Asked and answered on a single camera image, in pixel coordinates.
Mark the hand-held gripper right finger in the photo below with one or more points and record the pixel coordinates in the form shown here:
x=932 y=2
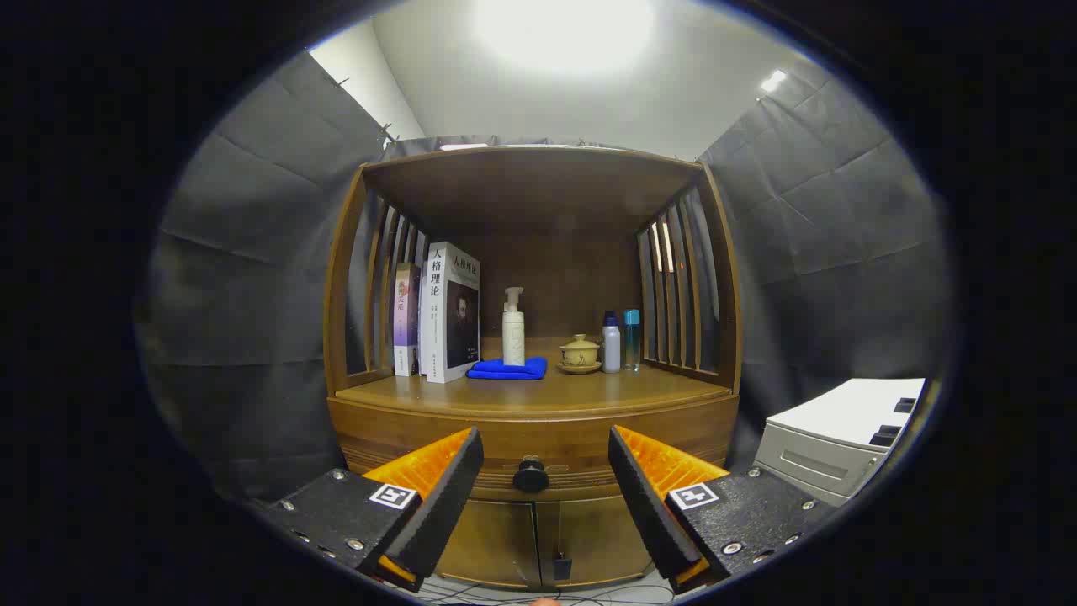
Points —
x=652 y=505

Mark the purple spine book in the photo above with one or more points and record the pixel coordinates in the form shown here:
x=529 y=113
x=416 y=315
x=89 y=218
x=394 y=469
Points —
x=406 y=320

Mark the yellow lidded teacup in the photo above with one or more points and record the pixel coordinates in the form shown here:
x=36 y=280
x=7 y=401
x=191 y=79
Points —
x=579 y=352

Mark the wooden countertop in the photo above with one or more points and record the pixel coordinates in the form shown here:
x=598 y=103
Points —
x=538 y=391

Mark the white pump bottle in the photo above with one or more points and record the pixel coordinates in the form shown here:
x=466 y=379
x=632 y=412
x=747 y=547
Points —
x=513 y=337

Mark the white bottle blue cap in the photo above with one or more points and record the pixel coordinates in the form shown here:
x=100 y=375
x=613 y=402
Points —
x=611 y=345

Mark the white drawer unit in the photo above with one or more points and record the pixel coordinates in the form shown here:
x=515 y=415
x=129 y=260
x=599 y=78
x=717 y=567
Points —
x=841 y=412

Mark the brown wooden drawer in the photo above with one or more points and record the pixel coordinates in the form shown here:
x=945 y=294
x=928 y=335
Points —
x=421 y=431

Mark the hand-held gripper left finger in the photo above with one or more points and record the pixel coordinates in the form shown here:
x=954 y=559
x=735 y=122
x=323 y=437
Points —
x=437 y=497

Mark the slim teal bottle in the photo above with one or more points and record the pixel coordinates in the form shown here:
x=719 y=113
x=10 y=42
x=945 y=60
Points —
x=631 y=337

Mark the large white portrait book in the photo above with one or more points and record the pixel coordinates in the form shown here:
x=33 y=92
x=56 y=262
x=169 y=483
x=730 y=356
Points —
x=450 y=320

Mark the brown wooden cabinet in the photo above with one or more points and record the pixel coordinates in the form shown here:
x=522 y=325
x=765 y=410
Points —
x=538 y=194

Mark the blue folded cloth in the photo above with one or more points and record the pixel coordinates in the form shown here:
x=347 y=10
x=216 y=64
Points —
x=505 y=370

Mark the wooden cabinet door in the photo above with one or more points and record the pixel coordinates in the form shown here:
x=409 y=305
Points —
x=492 y=539
x=597 y=539

